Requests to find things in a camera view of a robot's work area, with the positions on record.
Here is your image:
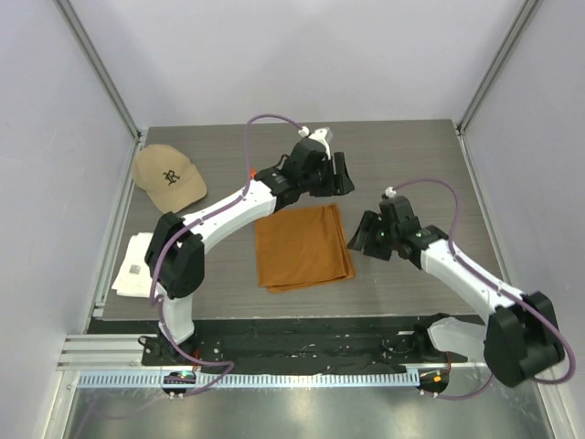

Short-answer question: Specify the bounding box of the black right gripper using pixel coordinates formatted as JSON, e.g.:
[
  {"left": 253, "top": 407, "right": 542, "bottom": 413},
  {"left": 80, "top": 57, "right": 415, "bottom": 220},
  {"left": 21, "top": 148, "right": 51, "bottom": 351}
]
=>
[{"left": 347, "top": 210, "right": 399, "bottom": 262}]

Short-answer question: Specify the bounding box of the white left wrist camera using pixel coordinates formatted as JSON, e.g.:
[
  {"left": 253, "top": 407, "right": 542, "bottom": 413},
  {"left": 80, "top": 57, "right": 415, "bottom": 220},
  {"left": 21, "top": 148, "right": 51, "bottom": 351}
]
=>
[{"left": 297, "top": 126, "right": 333, "bottom": 159}]

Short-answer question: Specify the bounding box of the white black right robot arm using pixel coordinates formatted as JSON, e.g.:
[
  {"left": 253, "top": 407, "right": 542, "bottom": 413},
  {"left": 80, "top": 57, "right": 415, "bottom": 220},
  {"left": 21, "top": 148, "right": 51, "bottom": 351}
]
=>
[{"left": 347, "top": 196, "right": 566, "bottom": 387}]

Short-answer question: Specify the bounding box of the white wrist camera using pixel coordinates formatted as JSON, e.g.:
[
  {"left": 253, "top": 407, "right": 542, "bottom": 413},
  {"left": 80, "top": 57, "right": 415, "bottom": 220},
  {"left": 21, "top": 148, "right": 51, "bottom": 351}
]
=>
[
  {"left": 382, "top": 187, "right": 398, "bottom": 199},
  {"left": 297, "top": 126, "right": 333, "bottom": 159}
]

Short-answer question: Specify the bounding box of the orange cloth napkin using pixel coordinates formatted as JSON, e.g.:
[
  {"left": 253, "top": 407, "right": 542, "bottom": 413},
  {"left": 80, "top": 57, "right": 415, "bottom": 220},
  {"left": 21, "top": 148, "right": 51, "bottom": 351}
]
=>
[{"left": 254, "top": 204, "right": 356, "bottom": 294}]

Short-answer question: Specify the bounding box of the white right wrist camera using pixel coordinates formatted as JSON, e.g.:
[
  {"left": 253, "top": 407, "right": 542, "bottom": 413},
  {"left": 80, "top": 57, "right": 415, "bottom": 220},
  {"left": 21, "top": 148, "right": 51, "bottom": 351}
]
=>
[{"left": 382, "top": 187, "right": 398, "bottom": 199}]

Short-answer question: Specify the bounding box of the white folded towel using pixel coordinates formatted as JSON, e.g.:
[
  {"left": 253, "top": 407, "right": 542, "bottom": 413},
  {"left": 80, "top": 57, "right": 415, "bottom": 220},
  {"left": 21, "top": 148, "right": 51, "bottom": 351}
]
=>
[{"left": 112, "top": 232, "right": 153, "bottom": 298}]

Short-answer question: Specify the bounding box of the beige baseball cap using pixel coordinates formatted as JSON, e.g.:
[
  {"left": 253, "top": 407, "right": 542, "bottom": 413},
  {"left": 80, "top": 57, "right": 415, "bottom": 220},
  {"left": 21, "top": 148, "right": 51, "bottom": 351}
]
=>
[{"left": 132, "top": 145, "right": 207, "bottom": 214}]

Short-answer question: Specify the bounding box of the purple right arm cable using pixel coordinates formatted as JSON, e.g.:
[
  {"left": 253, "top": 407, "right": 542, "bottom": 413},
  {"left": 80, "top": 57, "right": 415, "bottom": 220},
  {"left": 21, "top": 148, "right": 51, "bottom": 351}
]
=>
[{"left": 392, "top": 177, "right": 577, "bottom": 402}]

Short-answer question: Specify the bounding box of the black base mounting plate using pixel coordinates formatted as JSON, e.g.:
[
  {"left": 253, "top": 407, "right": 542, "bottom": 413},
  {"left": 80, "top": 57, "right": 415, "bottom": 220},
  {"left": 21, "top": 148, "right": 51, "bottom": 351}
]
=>
[{"left": 138, "top": 316, "right": 467, "bottom": 375}]

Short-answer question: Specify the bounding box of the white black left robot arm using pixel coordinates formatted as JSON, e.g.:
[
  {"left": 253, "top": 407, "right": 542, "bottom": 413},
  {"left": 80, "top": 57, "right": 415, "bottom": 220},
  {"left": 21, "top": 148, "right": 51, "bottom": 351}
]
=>
[{"left": 144, "top": 134, "right": 355, "bottom": 365}]

